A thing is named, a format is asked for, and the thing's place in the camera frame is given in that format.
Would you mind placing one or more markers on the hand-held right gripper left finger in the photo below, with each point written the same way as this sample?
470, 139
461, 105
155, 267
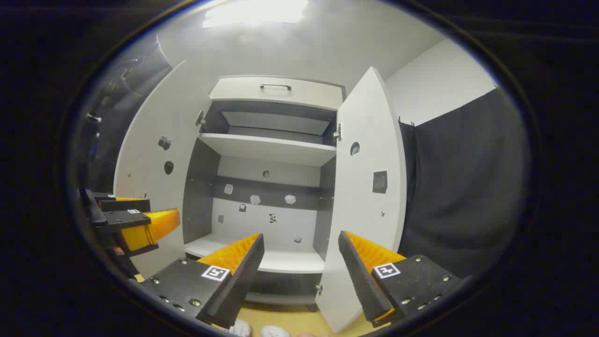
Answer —
243, 281

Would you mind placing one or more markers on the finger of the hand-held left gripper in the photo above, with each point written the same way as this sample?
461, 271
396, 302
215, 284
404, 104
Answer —
126, 206
149, 227

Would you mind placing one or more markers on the white shoe cabinet door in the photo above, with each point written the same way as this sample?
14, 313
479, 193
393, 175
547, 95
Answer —
369, 224
154, 117

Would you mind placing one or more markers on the white cabinet drawer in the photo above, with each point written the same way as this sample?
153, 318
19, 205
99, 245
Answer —
304, 96

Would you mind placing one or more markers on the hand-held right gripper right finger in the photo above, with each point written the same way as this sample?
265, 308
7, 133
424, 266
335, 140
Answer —
362, 281

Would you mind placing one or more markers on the metal door hinge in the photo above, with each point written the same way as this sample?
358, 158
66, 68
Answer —
201, 120
319, 289
337, 133

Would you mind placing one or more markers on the white shoe cabinet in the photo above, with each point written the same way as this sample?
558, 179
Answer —
269, 220

